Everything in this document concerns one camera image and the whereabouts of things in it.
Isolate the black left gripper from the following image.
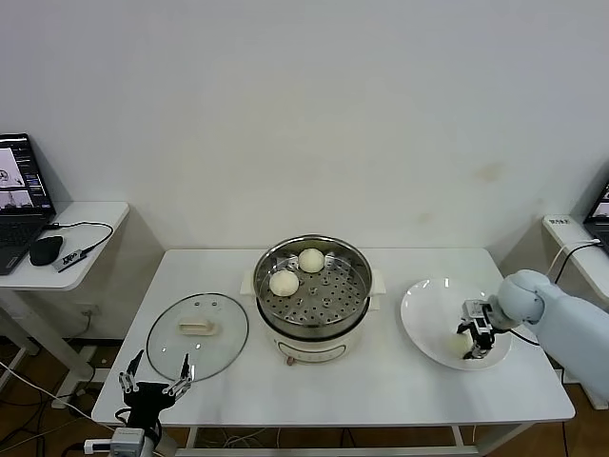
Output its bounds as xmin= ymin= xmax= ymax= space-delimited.
xmin=118 ymin=349 xmax=197 ymax=429

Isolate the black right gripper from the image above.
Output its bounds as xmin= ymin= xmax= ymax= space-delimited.
xmin=457 ymin=314 xmax=499 ymax=362

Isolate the white steamed baozi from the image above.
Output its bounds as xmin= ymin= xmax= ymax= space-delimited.
xmin=297 ymin=248 xmax=325 ymax=274
xmin=268 ymin=270 xmax=301 ymax=298
xmin=446 ymin=333 xmax=473 ymax=361

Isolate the round glass pot lid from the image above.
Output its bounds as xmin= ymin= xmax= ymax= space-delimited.
xmin=145 ymin=291 xmax=250 ymax=384

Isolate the perforated steel steamer basket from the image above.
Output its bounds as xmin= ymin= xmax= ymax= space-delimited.
xmin=240 ymin=233 xmax=387 ymax=334

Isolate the round white plate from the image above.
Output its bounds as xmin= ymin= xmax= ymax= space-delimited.
xmin=400 ymin=277 xmax=514 ymax=372

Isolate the grey usb hub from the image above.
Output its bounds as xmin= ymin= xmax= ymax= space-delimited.
xmin=55 ymin=248 xmax=91 ymax=273

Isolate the cream electric cooker base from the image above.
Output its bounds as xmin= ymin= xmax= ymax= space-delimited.
xmin=240 ymin=273 xmax=387 ymax=368

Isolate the black computer mouse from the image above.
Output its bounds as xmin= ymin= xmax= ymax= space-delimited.
xmin=29 ymin=235 xmax=65 ymax=267

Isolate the white side table with laptop and mouse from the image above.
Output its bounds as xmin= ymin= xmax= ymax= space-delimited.
xmin=0 ymin=201 xmax=166 ymax=410

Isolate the open black laptop pink screen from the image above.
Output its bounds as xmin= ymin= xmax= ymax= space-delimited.
xmin=0 ymin=131 xmax=58 ymax=276

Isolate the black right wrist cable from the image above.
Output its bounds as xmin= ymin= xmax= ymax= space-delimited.
xmin=511 ymin=328 xmax=541 ymax=347

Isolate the white main table frame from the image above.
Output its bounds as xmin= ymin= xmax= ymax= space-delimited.
xmin=175 ymin=423 xmax=529 ymax=457

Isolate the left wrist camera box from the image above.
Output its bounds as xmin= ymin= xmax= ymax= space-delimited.
xmin=109 ymin=427 xmax=147 ymax=457

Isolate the black cable with adapter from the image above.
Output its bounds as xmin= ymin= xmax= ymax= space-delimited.
xmin=551 ymin=241 xmax=603 ymax=289

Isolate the white cable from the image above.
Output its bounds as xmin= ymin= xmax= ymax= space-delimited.
xmin=546 ymin=240 xmax=603 ymax=283

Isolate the black laptop cable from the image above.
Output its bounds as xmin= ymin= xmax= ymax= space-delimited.
xmin=45 ymin=220 xmax=114 ymax=256

